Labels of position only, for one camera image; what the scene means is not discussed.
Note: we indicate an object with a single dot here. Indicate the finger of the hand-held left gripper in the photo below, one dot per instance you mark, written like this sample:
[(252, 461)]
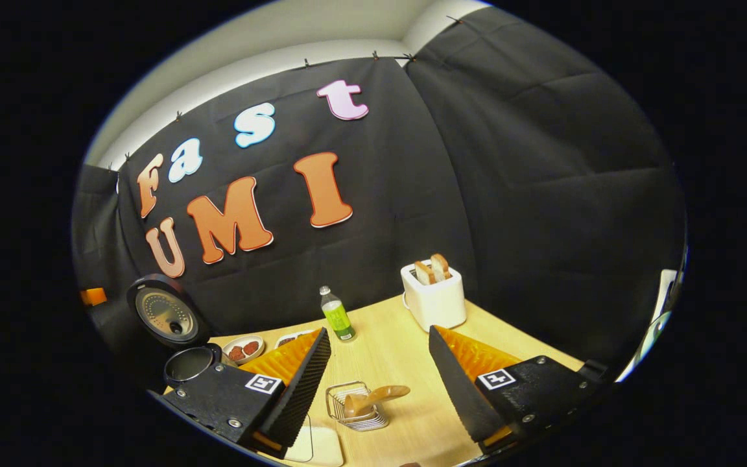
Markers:
[(93, 296)]

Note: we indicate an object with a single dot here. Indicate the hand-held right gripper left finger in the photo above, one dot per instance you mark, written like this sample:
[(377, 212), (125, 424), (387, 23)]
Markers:
[(302, 389)]

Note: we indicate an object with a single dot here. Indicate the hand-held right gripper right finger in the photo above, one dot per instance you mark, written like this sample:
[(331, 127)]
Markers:
[(461, 389)]

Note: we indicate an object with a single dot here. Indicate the white rice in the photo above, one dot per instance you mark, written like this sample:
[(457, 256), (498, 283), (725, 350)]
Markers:
[(327, 451)]

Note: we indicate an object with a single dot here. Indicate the wooden spoon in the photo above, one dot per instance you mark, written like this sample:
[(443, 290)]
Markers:
[(373, 397)]

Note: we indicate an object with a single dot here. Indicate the dark grey rice cooker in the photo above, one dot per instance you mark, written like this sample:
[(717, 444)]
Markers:
[(166, 314)]

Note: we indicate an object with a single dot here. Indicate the white divided dish of beans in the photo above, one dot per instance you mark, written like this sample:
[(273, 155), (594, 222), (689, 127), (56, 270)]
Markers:
[(292, 338)]

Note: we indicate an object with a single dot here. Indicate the clear plastic container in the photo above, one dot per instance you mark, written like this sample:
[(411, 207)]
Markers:
[(325, 447)]

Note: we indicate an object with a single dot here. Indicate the round plate of red dates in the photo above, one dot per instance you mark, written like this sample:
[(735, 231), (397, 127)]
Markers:
[(244, 350)]

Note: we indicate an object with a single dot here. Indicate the green drink bottle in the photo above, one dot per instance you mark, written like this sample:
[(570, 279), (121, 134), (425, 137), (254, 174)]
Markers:
[(338, 318)]

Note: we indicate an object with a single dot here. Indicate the white toaster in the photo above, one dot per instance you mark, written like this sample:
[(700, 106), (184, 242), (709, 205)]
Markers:
[(438, 305)]

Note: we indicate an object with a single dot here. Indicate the toasted bread slice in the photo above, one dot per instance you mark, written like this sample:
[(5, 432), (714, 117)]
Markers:
[(439, 266), (424, 272)]

